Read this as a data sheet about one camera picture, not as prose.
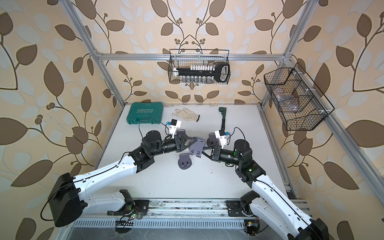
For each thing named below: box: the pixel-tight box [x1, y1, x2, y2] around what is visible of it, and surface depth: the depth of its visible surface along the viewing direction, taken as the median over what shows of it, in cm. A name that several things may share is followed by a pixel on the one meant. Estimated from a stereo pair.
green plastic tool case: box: [126, 102, 164, 125], surface depth 111 cm
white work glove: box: [171, 107, 201, 122], surface depth 115 cm
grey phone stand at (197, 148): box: [188, 138, 205, 158], surface depth 67 cm
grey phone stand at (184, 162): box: [178, 153, 192, 170], surface depth 87 cm
